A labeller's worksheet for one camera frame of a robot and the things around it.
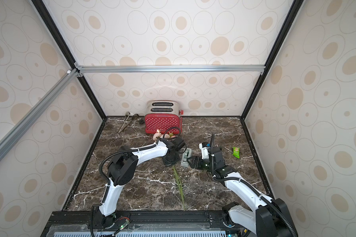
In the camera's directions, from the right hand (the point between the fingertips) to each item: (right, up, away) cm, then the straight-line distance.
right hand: (197, 159), depth 84 cm
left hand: (-10, -5, +9) cm, 14 cm away
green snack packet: (+28, +2, +14) cm, 31 cm away
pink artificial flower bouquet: (-26, +12, +19) cm, 34 cm away
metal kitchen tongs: (-46, +27, +34) cm, 63 cm away
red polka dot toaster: (-22, +26, +14) cm, 37 cm away
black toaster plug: (-40, +23, +32) cm, 56 cm away
